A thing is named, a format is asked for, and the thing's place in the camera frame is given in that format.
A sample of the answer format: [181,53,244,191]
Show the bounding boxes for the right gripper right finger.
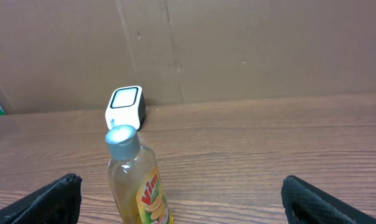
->
[281,175,376,224]

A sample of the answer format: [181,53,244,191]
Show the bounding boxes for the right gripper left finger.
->
[0,173,82,224]

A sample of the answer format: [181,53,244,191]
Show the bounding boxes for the yellow dish soap bottle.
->
[105,125,174,224]

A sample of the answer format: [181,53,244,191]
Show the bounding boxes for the white barcode scanner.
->
[105,85,146,131]

